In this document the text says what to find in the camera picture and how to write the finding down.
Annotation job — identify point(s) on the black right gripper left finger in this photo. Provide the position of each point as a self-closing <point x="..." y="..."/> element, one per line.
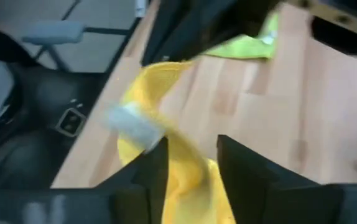
<point x="57" y="205"/>

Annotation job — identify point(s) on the lime green microfiber towel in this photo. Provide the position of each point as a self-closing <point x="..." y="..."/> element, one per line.
<point x="243" y="48"/>

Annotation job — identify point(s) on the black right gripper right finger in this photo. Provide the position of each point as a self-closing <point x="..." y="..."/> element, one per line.
<point x="275" y="199"/>

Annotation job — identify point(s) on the yellow microfiber towel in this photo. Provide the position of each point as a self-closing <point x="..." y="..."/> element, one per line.
<point x="184" y="186"/>

